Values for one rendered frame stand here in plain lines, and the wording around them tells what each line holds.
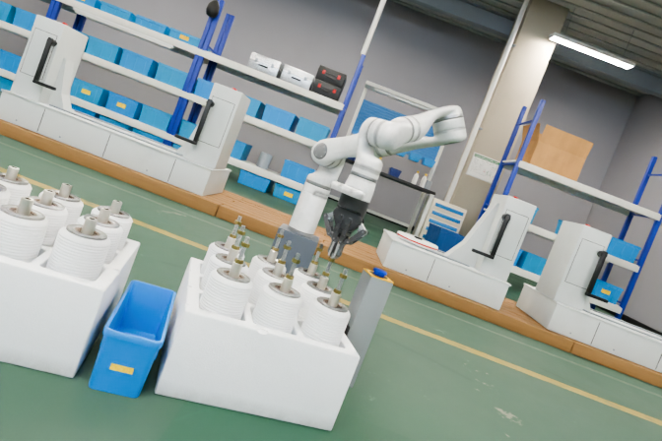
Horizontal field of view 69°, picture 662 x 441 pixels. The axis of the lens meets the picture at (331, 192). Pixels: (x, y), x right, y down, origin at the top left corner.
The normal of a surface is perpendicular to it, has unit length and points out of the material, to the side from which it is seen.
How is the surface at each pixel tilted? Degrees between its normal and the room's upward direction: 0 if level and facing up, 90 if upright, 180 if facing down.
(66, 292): 90
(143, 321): 88
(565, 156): 90
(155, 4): 90
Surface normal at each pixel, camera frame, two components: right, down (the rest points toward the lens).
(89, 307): 0.22, 0.13
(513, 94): -0.01, 0.04
